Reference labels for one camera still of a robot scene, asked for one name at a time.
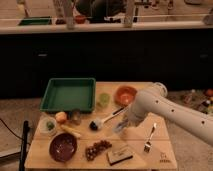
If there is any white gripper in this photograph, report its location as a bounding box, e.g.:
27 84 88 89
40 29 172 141
123 108 147 127

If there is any grey blue towel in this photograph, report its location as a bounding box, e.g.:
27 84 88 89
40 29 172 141
113 120 128 133

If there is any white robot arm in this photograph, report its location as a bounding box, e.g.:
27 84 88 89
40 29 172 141
125 83 213 146

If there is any orange bowl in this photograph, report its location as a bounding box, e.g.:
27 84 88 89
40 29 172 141
114 86 137 106

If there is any purple bowl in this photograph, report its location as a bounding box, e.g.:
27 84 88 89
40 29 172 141
49 133 77 162

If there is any background red bowl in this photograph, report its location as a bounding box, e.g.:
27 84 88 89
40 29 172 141
75 15 86 24

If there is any green cup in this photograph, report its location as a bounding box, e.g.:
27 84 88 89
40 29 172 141
97 93 110 108

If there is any silver fork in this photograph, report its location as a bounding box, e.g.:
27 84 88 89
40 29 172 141
144 123 157 153

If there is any black and tan eraser block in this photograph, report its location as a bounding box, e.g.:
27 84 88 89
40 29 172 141
107 145 133 165

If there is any small metal can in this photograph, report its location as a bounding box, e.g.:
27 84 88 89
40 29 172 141
71 109 81 125

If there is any bunch of dark grapes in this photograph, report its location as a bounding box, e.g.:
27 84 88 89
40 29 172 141
85 140 112 161

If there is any yellow banana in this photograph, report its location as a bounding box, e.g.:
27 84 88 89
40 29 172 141
60 124 81 138

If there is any orange peach fruit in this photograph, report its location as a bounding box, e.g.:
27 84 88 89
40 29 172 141
55 112 67 124

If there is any green plastic tray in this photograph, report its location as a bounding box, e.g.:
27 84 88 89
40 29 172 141
40 78 96 113

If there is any clear container with green item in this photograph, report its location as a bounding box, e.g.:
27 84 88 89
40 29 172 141
38 117 57 136

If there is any background green tray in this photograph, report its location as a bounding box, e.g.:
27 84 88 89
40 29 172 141
19 17 52 26

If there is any dish brush white handle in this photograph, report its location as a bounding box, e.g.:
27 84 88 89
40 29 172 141
89 107 125 131

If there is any black stand post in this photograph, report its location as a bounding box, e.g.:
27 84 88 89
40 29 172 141
19 121 30 171

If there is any black cable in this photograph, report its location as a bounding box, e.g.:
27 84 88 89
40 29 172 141
0 118 24 141

